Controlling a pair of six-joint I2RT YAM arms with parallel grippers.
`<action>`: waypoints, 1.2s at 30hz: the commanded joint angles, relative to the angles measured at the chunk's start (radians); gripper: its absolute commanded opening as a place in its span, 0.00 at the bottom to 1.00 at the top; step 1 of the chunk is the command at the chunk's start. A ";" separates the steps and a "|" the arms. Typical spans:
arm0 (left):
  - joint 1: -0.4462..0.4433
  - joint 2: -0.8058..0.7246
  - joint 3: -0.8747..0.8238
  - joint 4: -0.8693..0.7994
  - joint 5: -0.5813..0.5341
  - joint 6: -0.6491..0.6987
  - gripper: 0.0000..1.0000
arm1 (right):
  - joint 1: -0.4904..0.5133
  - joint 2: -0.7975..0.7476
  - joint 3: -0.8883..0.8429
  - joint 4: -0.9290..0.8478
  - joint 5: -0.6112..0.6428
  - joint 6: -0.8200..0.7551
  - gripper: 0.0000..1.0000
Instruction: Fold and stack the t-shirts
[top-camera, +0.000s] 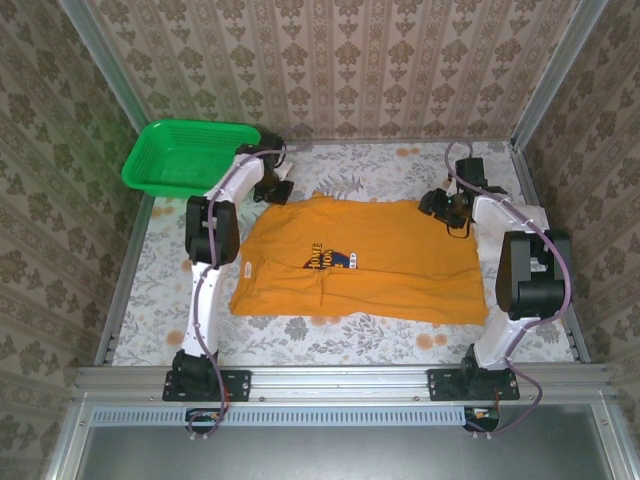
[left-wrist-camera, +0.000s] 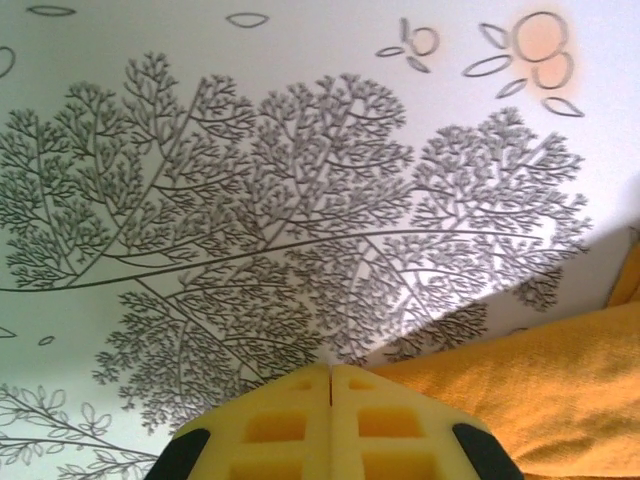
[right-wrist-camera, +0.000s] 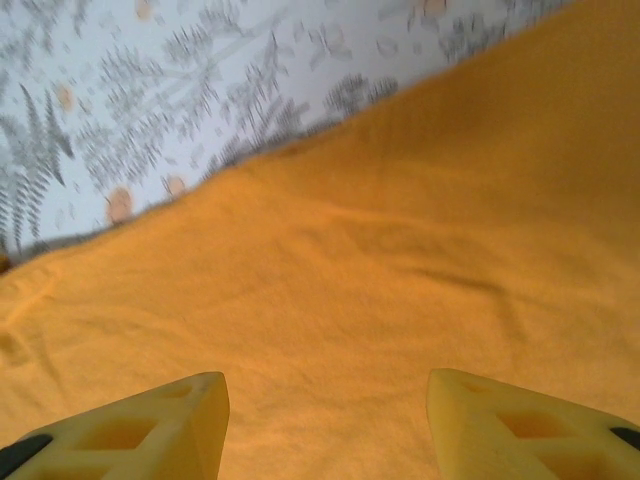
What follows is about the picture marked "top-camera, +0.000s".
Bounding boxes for orange printed t-shirt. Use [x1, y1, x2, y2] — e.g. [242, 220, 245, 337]
[228, 193, 490, 327]

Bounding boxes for floral patterned table cover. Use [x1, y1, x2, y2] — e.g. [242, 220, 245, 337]
[112, 139, 576, 366]

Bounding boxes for white folded t-shirt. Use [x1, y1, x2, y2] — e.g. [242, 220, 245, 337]
[472, 203, 551, 266]

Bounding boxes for green plastic basket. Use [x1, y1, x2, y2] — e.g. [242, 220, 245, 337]
[121, 119, 263, 199]

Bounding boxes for black controller board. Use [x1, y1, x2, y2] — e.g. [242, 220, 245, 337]
[463, 405, 501, 434]
[185, 407, 227, 434]

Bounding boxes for grey metal panel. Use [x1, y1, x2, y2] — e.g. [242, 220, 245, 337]
[79, 424, 626, 480]

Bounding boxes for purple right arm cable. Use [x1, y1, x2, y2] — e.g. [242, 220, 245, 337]
[444, 139, 575, 441]

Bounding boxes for aluminium table side rail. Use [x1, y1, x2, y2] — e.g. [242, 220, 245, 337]
[96, 194, 155, 365]
[509, 143, 592, 364]

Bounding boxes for aluminium frame post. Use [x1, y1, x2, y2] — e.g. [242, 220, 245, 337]
[509, 0, 609, 147]
[57, 0, 151, 136]

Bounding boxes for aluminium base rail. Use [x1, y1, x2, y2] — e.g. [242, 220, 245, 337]
[72, 364, 619, 407]

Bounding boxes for grey slotted cable duct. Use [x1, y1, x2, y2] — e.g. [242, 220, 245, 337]
[91, 405, 469, 428]

